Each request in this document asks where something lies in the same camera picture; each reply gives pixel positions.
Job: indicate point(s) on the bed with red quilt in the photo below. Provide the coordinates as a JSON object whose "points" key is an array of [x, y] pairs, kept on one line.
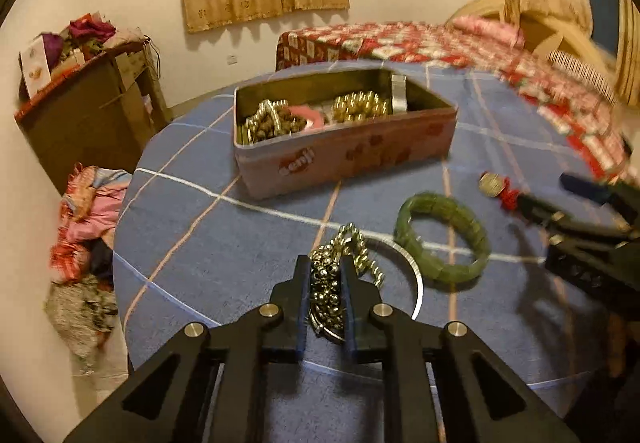
{"points": [[400, 40]]}

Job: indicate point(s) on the pink rectangular tin box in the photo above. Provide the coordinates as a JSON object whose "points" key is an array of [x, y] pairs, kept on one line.
{"points": [[350, 158]]}

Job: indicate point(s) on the pink pillow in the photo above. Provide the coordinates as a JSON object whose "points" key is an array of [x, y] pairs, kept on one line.
{"points": [[490, 28]]}

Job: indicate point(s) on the white upright carton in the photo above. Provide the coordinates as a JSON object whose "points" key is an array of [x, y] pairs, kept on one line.
{"points": [[35, 68]]}

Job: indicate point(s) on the heap of purple clothes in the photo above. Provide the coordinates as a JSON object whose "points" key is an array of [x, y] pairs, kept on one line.
{"points": [[90, 28]]}

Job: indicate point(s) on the round table with blue cloth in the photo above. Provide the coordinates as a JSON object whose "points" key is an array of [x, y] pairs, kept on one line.
{"points": [[225, 243]]}

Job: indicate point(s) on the striped pillow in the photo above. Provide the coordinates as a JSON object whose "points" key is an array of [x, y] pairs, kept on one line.
{"points": [[580, 73]]}

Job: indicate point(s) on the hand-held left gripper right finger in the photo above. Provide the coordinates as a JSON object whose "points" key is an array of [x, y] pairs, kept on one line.
{"points": [[348, 323]]}

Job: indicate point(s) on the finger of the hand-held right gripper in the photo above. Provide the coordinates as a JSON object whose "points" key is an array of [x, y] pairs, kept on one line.
{"points": [[560, 215], [587, 188]]}

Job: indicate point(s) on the pink bangle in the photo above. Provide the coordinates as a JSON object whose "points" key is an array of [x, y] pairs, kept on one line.
{"points": [[307, 115]]}

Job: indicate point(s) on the pile of colourful clothes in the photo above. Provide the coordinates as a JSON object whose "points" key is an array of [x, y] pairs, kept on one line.
{"points": [[85, 223]]}

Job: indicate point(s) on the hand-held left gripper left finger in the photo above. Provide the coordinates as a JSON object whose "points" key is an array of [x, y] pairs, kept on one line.
{"points": [[301, 323]]}

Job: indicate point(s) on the brown wooden cabinet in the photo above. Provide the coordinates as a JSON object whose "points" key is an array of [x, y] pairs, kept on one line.
{"points": [[75, 133]]}

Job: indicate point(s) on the cream wooden headboard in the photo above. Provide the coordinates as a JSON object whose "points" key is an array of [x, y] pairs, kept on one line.
{"points": [[550, 30]]}

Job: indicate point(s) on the thin silver hoop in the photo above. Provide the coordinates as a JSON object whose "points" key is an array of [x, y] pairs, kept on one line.
{"points": [[419, 280]]}

